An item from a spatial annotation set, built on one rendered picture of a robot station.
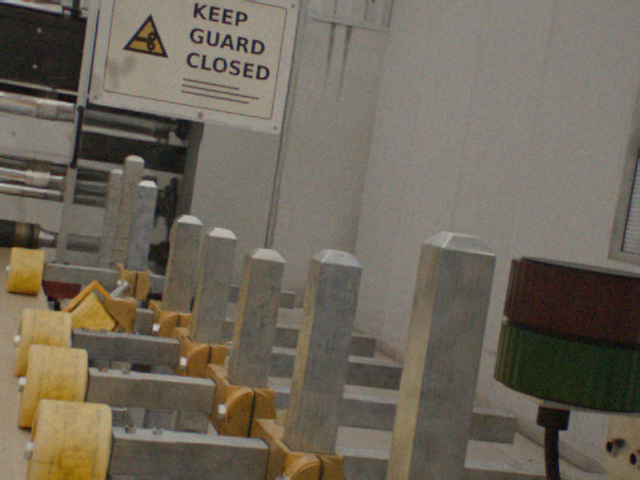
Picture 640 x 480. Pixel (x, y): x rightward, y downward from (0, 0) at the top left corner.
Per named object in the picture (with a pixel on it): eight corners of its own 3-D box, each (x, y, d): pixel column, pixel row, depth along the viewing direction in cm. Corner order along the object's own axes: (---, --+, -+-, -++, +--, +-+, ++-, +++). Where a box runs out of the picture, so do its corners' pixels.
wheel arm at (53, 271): (290, 307, 232) (293, 289, 232) (294, 310, 228) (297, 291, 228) (21, 276, 218) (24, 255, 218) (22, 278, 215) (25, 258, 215)
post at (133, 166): (107, 392, 245) (142, 157, 243) (108, 396, 242) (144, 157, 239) (89, 391, 244) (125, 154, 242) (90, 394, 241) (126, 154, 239)
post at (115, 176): (94, 384, 270) (126, 170, 267) (95, 388, 266) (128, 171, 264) (78, 383, 269) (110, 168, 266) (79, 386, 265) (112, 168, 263)
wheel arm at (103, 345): (423, 389, 160) (427, 362, 159) (433, 395, 156) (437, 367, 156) (36, 350, 146) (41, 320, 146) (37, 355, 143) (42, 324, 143)
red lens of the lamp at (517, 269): (613, 324, 51) (622, 272, 51) (696, 351, 45) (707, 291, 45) (478, 306, 49) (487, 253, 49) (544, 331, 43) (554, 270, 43)
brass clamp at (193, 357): (210, 369, 155) (216, 330, 155) (230, 391, 142) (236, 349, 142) (162, 365, 154) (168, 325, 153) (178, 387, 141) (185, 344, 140)
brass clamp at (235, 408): (250, 414, 131) (257, 368, 131) (278, 446, 118) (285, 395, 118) (194, 409, 130) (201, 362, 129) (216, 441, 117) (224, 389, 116)
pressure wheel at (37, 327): (67, 366, 140) (58, 389, 147) (74, 302, 144) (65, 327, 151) (13, 362, 139) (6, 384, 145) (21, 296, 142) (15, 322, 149)
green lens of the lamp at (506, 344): (604, 383, 51) (612, 331, 51) (686, 418, 45) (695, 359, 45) (469, 367, 49) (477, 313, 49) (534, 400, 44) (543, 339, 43)
